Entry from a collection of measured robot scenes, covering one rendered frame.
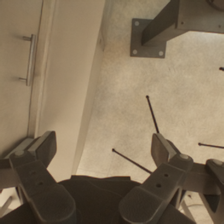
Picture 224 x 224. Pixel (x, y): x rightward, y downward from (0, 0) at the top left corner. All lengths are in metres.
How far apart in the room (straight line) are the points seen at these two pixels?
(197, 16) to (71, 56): 0.42
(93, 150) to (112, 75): 0.74
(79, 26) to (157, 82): 0.99
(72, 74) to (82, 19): 0.19
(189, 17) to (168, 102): 1.07
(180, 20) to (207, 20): 0.08
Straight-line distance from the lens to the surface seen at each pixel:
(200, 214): 1.66
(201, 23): 0.57
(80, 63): 0.61
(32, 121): 0.68
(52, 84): 0.64
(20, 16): 0.53
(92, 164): 1.70
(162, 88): 1.49
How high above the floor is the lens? 1.40
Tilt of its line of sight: 74 degrees down
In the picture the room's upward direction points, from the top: 177 degrees clockwise
